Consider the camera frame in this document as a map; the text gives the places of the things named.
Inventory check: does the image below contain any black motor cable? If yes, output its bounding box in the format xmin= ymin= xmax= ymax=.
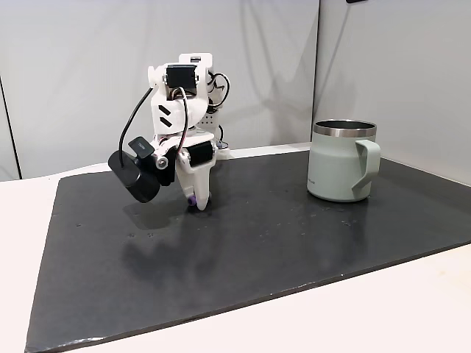
xmin=174 ymin=86 xmax=191 ymax=152

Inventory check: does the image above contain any pale green insulated mug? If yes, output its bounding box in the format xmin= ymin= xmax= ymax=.
xmin=307 ymin=119 xmax=382 ymax=204

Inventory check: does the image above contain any black camera cable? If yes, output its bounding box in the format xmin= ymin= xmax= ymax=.
xmin=118 ymin=87 xmax=155 ymax=171

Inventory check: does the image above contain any black table mat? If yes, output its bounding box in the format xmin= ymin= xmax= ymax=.
xmin=24 ymin=148 xmax=471 ymax=353

